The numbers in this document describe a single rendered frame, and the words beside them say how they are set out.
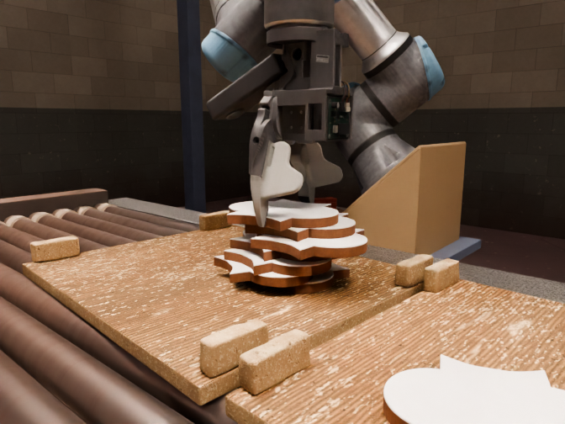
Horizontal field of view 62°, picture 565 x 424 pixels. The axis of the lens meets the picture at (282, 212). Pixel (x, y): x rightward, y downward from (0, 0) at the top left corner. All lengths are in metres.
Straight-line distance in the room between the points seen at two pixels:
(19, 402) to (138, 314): 0.13
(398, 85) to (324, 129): 0.52
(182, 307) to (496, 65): 5.03
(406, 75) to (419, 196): 0.26
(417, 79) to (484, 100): 4.39
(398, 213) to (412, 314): 0.41
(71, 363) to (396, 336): 0.28
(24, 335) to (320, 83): 0.39
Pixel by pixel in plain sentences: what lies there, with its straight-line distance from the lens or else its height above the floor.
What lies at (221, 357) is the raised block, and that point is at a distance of 0.36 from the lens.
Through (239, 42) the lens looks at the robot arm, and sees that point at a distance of 0.63.
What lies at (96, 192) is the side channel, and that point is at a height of 0.95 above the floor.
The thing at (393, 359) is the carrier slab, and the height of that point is 0.94.
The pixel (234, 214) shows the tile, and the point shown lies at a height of 1.02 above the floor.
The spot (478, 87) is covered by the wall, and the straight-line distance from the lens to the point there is 5.39.
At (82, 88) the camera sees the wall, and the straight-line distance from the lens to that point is 5.64.
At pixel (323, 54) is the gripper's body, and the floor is 1.19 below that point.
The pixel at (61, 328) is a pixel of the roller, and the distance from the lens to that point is 0.56.
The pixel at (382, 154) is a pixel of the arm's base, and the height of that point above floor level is 1.06.
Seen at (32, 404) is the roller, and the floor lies 0.92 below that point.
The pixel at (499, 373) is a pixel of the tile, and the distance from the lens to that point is 0.38.
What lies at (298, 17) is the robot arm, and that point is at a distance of 0.51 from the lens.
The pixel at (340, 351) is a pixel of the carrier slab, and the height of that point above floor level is 0.94.
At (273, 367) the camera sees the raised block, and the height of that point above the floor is 0.95.
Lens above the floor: 1.12
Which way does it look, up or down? 11 degrees down
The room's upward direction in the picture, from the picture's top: straight up
